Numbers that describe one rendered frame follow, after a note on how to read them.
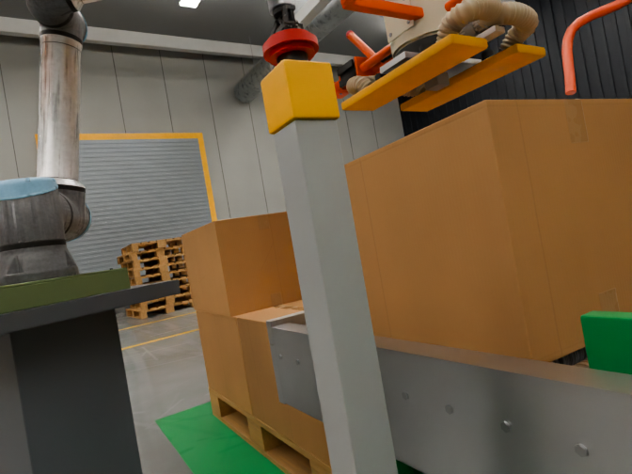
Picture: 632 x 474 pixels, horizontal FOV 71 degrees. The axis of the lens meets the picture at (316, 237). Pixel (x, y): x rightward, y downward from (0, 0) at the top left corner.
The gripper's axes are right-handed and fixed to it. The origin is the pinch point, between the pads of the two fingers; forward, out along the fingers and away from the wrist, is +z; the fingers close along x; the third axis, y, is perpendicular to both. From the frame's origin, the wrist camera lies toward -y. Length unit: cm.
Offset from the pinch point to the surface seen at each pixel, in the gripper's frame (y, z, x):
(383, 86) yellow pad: 57, 27, -13
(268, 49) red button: 80, 33, -51
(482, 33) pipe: 73, 23, 0
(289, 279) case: -49, 71, 11
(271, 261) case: -49, 62, 4
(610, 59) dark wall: -347, -229, 1036
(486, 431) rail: 86, 85, -33
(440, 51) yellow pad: 73, 27, -13
